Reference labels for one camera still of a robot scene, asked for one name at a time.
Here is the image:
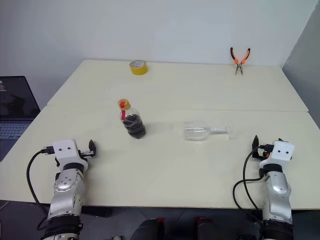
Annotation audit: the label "orange-handled needle-nose pliers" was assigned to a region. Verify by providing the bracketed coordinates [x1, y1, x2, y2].
[229, 46, 252, 77]

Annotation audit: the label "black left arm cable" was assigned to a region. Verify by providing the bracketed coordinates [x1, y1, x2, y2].
[25, 145, 55, 232]

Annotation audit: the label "grey partition panel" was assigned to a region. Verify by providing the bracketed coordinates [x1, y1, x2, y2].
[279, 0, 320, 113]

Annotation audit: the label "yellow tape roll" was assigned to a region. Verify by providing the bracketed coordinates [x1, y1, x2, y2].
[128, 59, 149, 76]

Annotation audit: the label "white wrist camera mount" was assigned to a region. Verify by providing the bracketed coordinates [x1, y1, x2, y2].
[52, 139, 89, 167]
[259, 140, 296, 168]

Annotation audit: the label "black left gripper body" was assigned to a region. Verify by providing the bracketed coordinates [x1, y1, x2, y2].
[77, 149, 97, 159]

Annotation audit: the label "dark rounded shape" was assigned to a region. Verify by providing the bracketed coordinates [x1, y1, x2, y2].
[130, 216, 166, 240]

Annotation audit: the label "dark laptop computer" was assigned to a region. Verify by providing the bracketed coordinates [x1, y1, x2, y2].
[0, 75, 41, 162]

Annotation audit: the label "yellow bottle cap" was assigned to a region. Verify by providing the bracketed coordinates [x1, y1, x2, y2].
[117, 98, 132, 111]

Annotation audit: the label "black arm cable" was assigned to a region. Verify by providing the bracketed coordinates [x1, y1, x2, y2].
[25, 145, 55, 232]
[232, 146, 267, 223]

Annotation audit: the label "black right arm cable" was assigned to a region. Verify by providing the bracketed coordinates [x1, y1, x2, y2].
[232, 146, 267, 223]

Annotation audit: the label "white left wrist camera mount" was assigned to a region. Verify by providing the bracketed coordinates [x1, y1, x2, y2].
[52, 139, 89, 167]

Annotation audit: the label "clear wine glass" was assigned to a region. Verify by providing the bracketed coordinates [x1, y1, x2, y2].
[183, 120, 237, 142]

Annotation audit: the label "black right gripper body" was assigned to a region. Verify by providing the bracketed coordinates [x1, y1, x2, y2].
[252, 144, 275, 161]

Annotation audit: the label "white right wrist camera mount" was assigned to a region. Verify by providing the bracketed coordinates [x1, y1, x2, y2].
[259, 140, 296, 168]

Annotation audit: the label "small bottle with dark liquid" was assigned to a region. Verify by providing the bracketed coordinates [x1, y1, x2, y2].
[119, 104, 147, 140]

